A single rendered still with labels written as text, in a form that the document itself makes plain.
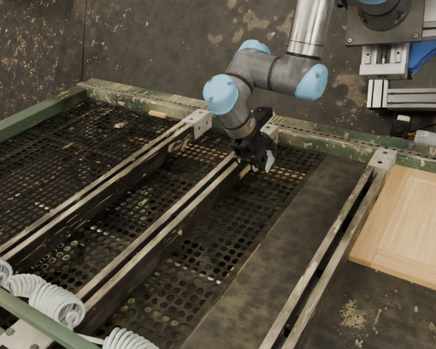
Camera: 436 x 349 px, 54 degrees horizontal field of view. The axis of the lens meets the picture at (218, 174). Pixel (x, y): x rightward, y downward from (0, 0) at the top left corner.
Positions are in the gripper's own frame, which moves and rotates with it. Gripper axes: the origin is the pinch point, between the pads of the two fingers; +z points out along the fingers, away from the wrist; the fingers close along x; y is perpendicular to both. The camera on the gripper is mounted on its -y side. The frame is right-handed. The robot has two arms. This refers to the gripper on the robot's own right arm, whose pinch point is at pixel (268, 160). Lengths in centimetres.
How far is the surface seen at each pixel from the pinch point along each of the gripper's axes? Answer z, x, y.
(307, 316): -7.6, 21.3, 39.7
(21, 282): -38, -26, 51
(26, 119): 5, -118, -14
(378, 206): 23.7, 26.6, -0.1
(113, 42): 79, -184, -132
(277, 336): -11.7, 17.3, 45.3
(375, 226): 19.0, 27.4, 8.0
